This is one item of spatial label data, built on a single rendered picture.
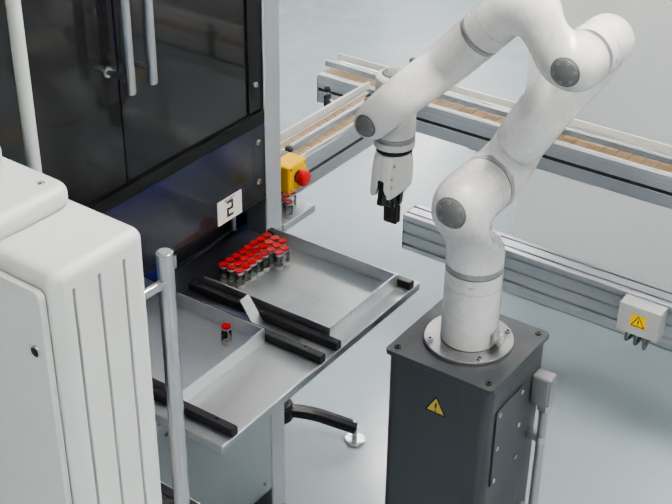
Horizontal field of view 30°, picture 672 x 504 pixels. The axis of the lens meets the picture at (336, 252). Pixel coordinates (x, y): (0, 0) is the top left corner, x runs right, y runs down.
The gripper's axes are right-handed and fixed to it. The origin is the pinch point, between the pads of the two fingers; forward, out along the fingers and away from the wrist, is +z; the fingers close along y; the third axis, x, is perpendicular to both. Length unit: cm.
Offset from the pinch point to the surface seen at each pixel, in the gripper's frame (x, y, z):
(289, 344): -7.1, 27.4, 20.5
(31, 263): 9, 105, -45
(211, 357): -19.0, 38.3, 22.1
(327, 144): -48, -48, 17
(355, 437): -36, -45, 109
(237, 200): -38.5, 3.3, 7.6
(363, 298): -5.1, 2.2, 22.2
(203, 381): -14, 47, 20
